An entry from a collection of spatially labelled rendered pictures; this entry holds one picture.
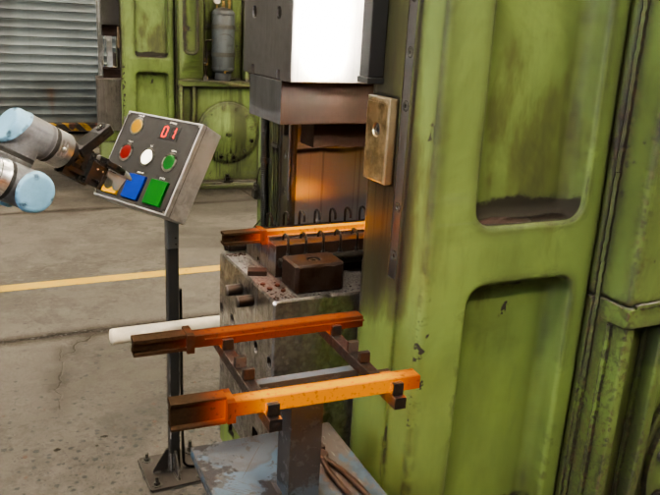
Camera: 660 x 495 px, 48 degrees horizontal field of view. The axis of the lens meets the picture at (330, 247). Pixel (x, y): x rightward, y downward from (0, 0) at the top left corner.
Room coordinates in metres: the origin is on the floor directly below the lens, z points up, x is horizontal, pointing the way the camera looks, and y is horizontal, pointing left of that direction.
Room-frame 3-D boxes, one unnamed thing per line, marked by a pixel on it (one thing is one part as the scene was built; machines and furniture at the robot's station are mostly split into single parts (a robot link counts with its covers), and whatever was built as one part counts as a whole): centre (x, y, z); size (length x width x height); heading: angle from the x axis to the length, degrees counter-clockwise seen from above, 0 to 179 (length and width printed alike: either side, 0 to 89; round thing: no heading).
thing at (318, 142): (1.80, -0.07, 1.24); 0.30 x 0.07 x 0.06; 117
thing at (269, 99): (1.80, -0.02, 1.32); 0.42 x 0.20 x 0.10; 117
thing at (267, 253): (1.80, -0.02, 0.96); 0.42 x 0.20 x 0.09; 117
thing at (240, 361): (1.15, 0.04, 0.94); 0.23 x 0.06 x 0.02; 115
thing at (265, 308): (1.76, -0.05, 0.69); 0.56 x 0.38 x 0.45; 117
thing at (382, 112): (1.49, -0.09, 1.27); 0.09 x 0.02 x 0.17; 27
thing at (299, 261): (1.58, 0.04, 0.95); 0.12 x 0.08 x 0.06; 117
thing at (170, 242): (2.17, 0.49, 0.54); 0.04 x 0.04 x 1.08; 27
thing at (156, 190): (2.01, 0.49, 1.01); 0.07 x 0.05 x 0.07; 52
